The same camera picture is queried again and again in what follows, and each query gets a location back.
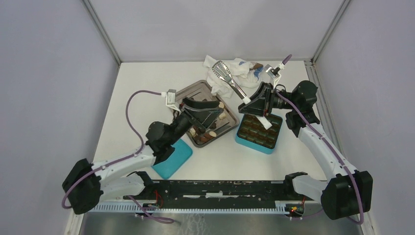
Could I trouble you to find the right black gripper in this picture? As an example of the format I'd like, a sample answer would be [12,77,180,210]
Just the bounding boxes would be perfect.
[238,81,298,117]

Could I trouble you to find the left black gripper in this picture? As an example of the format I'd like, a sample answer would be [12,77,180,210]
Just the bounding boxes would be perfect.
[167,96,224,145]

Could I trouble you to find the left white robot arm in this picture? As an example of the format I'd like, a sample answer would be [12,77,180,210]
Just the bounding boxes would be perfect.
[62,98,223,214]

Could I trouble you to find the teal chocolate box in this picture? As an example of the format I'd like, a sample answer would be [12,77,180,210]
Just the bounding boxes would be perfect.
[235,114,283,155]

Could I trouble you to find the teal box lid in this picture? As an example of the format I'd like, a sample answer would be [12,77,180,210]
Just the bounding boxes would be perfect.
[151,139,193,180]

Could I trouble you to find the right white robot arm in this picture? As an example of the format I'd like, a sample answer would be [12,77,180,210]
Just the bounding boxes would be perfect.
[236,80,373,225]

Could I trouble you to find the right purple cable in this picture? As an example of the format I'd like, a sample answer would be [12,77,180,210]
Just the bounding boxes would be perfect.
[276,54,365,225]

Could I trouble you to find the white crumpled cloth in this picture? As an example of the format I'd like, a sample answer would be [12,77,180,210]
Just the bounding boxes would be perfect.
[203,55,263,98]

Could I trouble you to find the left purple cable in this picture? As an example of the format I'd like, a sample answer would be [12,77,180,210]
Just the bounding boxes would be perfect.
[61,90,177,224]

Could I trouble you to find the steel tray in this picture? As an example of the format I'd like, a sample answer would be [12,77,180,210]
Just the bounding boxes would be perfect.
[172,80,239,148]

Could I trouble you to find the purple cable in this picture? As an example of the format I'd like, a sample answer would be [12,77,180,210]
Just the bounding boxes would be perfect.
[276,54,365,225]
[61,90,177,224]

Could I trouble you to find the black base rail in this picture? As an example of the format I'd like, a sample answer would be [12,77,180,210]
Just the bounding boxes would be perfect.
[134,180,303,210]

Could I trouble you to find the steel tongs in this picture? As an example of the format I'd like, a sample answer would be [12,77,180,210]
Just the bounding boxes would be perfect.
[211,60,272,129]

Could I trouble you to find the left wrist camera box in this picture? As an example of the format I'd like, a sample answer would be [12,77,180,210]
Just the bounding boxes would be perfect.
[161,89,179,111]

